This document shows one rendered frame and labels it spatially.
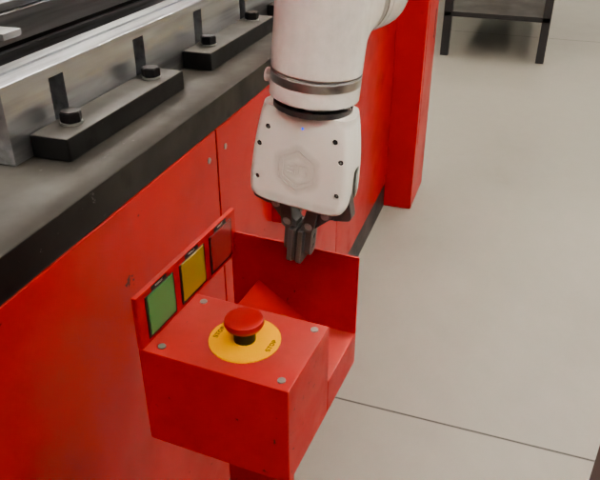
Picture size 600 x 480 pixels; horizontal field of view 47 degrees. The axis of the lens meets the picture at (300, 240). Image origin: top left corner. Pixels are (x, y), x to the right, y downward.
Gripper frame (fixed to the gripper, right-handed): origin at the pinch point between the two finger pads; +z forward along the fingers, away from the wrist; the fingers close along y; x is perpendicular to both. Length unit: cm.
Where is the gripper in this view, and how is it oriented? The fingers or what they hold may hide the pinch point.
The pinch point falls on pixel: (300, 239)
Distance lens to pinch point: 71.9
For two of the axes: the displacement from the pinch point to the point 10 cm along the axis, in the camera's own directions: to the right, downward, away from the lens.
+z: -0.8, 8.4, 5.3
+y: 9.2, 2.7, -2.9
